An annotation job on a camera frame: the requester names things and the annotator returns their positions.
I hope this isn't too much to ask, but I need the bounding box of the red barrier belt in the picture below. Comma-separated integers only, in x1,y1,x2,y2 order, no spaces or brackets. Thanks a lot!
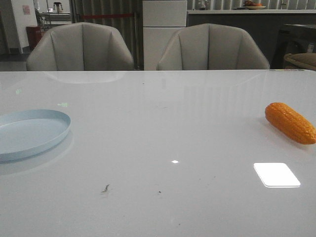
79,13,134,19

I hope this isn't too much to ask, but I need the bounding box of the orange plastic corn cob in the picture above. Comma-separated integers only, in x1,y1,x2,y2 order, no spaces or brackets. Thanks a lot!
265,102,316,145

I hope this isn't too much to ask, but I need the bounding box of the dark grey counter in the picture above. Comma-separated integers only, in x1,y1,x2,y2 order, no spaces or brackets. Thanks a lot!
187,9,316,69

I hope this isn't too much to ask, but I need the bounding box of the white cabinet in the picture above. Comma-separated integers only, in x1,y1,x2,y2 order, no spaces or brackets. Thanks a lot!
142,0,187,71

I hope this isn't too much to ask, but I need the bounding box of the tan cushion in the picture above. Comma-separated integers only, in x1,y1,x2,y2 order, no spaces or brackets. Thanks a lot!
283,53,316,71

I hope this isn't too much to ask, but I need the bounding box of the left beige upholstered chair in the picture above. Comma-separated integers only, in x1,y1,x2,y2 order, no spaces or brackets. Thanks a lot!
26,22,134,71

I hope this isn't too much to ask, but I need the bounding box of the small dark stool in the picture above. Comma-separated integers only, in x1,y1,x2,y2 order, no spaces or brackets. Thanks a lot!
53,1,63,13

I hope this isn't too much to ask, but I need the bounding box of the light blue round plate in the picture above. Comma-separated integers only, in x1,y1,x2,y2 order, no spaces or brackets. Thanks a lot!
0,109,71,162

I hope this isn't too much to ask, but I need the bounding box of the red bin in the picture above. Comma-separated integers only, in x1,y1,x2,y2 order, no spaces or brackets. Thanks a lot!
26,26,42,50

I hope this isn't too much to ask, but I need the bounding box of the right beige upholstered chair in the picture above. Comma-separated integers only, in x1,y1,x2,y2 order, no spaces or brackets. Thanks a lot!
157,24,270,71

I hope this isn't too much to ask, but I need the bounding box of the beige upholstered chair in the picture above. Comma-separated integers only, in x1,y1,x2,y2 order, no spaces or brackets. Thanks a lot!
157,24,270,71
26,22,134,71

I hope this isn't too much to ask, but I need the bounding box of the fruit bowl on counter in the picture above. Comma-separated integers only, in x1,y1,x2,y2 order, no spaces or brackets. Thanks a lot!
243,0,266,10

